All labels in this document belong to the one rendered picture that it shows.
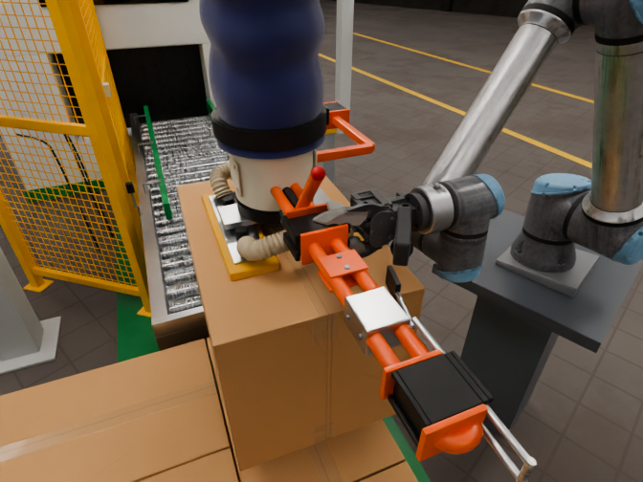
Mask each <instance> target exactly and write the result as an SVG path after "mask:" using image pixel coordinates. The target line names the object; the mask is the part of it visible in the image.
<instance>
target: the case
mask: <svg viewBox="0 0 643 482"><path fill-rule="evenodd" d="M319 188H321V190H322V191H323V192H324V193H325V194H326V195H327V197H328V198H329V199H330V200H332V201H337V202H338V203H340V204H342V205H344V206H347V207H350V203H349V202H348V201H347V199H346V198H345V197H344V196H343V195H342V194H341V193H340V191H339V190H338V189H337V188H336V187H335V186H334V185H333V184H332V182H331V181H330V180H329V179H328V178H327V177H326V176H325V177H324V179H323V180H322V182H321V185H320V186H319ZM177 191H178V196H179V200H180V205H181V209H182V213H183V218H184V222H185V227H186V231H187V236H188V243H189V248H190V252H191V257H192V261H193V266H194V270H195V274H196V279H197V283H198V288H199V292H200V297H201V300H202V305H203V309H204V314H205V318H206V323H207V326H208V331H209V335H210V340H211V348H212V352H213V356H214V360H215V364H216V369H217V373H218V378H219V382H220V386H221V390H222V395H223V399H224V404H225V408H226V412H227V416H228V421H229V425H230V429H231V434H232V438H233V445H234V450H235V454H236V459H237V463H238V467H239V470H240V471H244V470H246V469H249V468H251V467H254V466H257V465H260V464H262V463H265V462H268V461H270V460H273V459H276V458H278V457H280V456H283V455H286V454H288V453H291V452H294V451H296V450H299V449H303V448H306V447H309V446H311V445H314V444H317V443H319V442H321V441H324V440H327V439H329V438H332V437H335V436H337V435H340V434H343V433H346V432H348V431H350V430H353V429H355V428H358V427H362V426H365V425H368V424H371V423H373V422H376V421H379V420H381V419H384V418H387V417H388V416H391V415H394V414H396V413H395V411H394V409H393V408H392V406H391V404H390V403H389V401H388V399H385V400H382V398H381V397H380V391H381V383H382V377H383V368H382V366H381V364H380V363H379V362H378V361H377V359H376V358H375V356H374V354H371V355H368V356H366V355H365V354H364V352H363V351H362V349H361V347H360V346H359V344H358V343H357V341H356V340H355V339H354V337H353V335H352V334H351V332H350V331H349V329H348V327H347V326H346V324H345V322H344V307H343V305H342V304H341V302H340V301H339V299H338V298H337V296H336V295H335V293H334V292H332V293H330V292H329V290H328V289H327V287H326V285H325V284H324V282H323V281H322V279H321V277H320V275H319V274H318V271H319V270H320V269H319V268H318V266H317V264H316V263H315V262H314V263H310V264H306V265H302V264H301V261H296V260H295V258H294V256H293V255H292V254H291V252H290V251H289V252H285V253H283V252H282V253H281V254H277V256H276V258H277V260H278V262H279V270H278V271H273V272H269V273H266V274H259V275H255V276H251V277H247V278H243V279H239V280H236V281H231V280H230V278H229V275H228V272H227V269H226V266H225V264H224V261H223V258H222V255H221V252H220V250H219V248H218V245H217V242H216V239H215V236H214V233H213V231H212V228H211V223H210V220H209V217H208V215H207V213H206V210H205V207H204V204H203V201H202V195H204V194H210V193H214V191H212V187H211V182H210V181H206V182H200V183H193V184H187V185H181V186H177ZM362 259H363V260H364V261H365V263H366V264H367V265H368V270H366V271H367V272H368V273H369V274H370V276H371V277H372V278H373V280H374V281H375V282H376V283H377V285H378V286H379V287H385V288H386V289H387V290H388V287H387V284H386V273H387V267H388V266H389V265H391V266H392V267H393V269H394V271H395V272H396V275H397V277H398V279H399V281H400V283H401V290H400V294H401V296H402V298H403V299H404V301H405V304H406V306H407V308H408V310H409V312H410V316H411V318H414V317H417V318H418V319H419V318H420V313H421V308H422V302H423V297H424V293H425V287H424V286H423V285H422V283H421V282H420V281H419V280H418V279H417V278H416V277H415V276H414V274H413V273H412V272H411V271H410V270H409V269H408V267H407V266H396V265H393V263H392V261H393V255H392V253H391V251H390V247H389V246H388V245H384V246H382V249H380V250H378V251H376V252H374V253H373V254H371V255H369V256H367V257H364V258H362ZM388 292H389V291H388Z"/></svg>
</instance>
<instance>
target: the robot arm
mask: <svg viewBox="0 0 643 482"><path fill-rule="evenodd" d="M518 23H519V29H518V30H517V32H516V34H515V35H514V37H513V39H512V40H511V42H510V43H509V45H508V47H507V48H506V50H505V51H504V53H503V55H502V56H501V58H500V59H499V62H498V63H497V65H496V67H495V68H494V70H493V71H492V73H491V75H489V77H488V78H487V80H486V82H485V83H484V85H483V87H482V88H481V90H480V91H479V93H478V95H477V97H476V98H475V100H474V102H473V103H472V105H471V107H470V108H469V110H468V111H467V113H466V115H465V116H464V118H463V119H462V121H461V123H460V124H459V126H458V127H457V129H456V130H455V132H454V134H453V135H452V137H451V138H450V140H449V142H448V143H447V145H446V146H445V148H444V150H443V151H442V153H441V155H440V156H439V158H438V159H437V161H436V163H435V164H434V166H433V167H432V170H431V171H430V173H429V175H428V176H427V178H426V179H425V181H424V183H423V184H422V186H417V187H414V188H413V189H412V190H411V191H410V193H408V194H406V193H405V192H404V191H399V192H397V193H396V197H392V198H386V197H385V196H384V195H383V194H382V193H381V192H380V191H379V190H377V189H376V188H375V189H371V190H366V191H361V192H356V193H351V197H350V207H347V206H344V205H342V204H340V203H338V202H337V201H332V200H330V201H327V202H326V205H327V209H328V211H326V212H324V213H321V214H320V215H318V216H316V217H315V218H313V220H312V221H313V223H317V224H321V225H325V226H328V225H331V224H338V225H341V224H344V223H348V224H351V225H350V227H351V228H352V230H353V231H354V232H358V233H360V234H361V235H362V237H363V238H364V239H365V240H363V241H361V238H360V237H359V236H356V235H355V236H351V237H348V239H349V241H350V244H349V249H350V250H355V251H356V252H357V253H358V255H360V256H361V257H362V258H364V257H367V256H369V255H371V254H373V253H374V252H376V251H378V250H380V249H382V246H384V245H388V243H389V242H390V241H391V240H393V241H392V243H391V245H390V251H391V253H392V255H393V261H392V263H393V265H396V266H408V263H409V257H410V256H411V255H412V252H413V247H415V248H416V249H418V250H419V251H421V252H422V253H424V254H425V255H426V256H427V257H428V258H430V259H431V260H433V261H434V262H435V263H436V265H435V271H436V273H437V275H438V276H439V277H441V278H442V279H444V280H447V281H450V282H455V283H463V282H469V281H472V280H474V279H476V278H477V277H478V276H479V274H480V270H481V266H482V265H483V261H482V260H483V255H484V250H485V245H486V239H487V234H488V229H489V223H490V219H494V218H497V217H498V216H499V215H500V214H501V213H502V211H503V209H504V204H505V199H504V193H503V190H502V188H501V186H500V184H499V182H498V181H497V180H496V179H495V178H494V177H492V176H490V175H488V174H476V175H475V172H476V170H477V168H478V167H479V165H480V164H481V162H482V160H483V159H484V157H485V156H486V154H487V153H488V151H489V150H490V148H491V146H492V145H493V143H494V142H495V140H496V139H497V137H498V135H499V133H500V132H501V130H502V129H503V127H504V126H505V124H506V123H507V122H508V120H509V119H510V117H511V116H512V114H513V112H514V111H515V109H516V108H517V106H518V105H519V103H520V102H521V99H522V98H523V96H524V95H525V93H526V92H527V90H528V88H529V87H530V85H531V84H532V82H533V81H534V79H535V78H536V76H537V74H538V73H539V71H540V70H541V68H542V67H543V65H544V64H545V62H546V61H547V59H548V58H549V56H550V54H551V53H552V51H553V50H554V48H555V47H556V45H559V44H563V43H565V42H567V41H568V39H569V38H570V37H571V36H572V34H573V33H574V31H576V30H577V29H578V28H579V27H581V26H583V25H588V26H589V25H590V26H595V38H594V40H595V42H596V57H595V84H594V113H593V141H592V170H591V180H590V179H588V178H586V177H583V176H580V175H575V174H567V173H551V174H545V175H543V176H540V177H539V178H537V179H536V181H535V183H534V185H533V188H532V190H531V195H530V199H529V203H528V207H527V211H526V215H525V219H524V223H523V227H522V231H521V233H520V234H519V235H518V237H517V238H516V239H515V241H514V242H513V244H512V247H511V251H510V252H511V255H512V256H513V258H514V259H515V260H516V261H518V262H519V263H521V264H522V265H523V266H525V267H528V268H530V269H533V270H537V271H541V272H547V273H562V272H566V271H569V270H571V269H572V268H573V267H574V264H575V261H576V251H575V245H574V243H576V244H578V245H581V246H583V247H585V248H587V249H589V250H591V251H594V252H597V253H599V254H601V255H604V256H605V257H607V258H609V259H611V260H612V261H616V262H619V263H622V264H625V265H632V264H634V263H636V262H638V261H639V260H641V259H642V258H643V0H528V2H527V3H526V4H525V5H524V7H523V9H522V10H521V12H520V14H519V16H518ZM590 189H591V191H590ZM368 192H369V193H368ZM364 193H365V194H364ZM359 194H361V195H359ZM394 236H395V237H394Z"/></svg>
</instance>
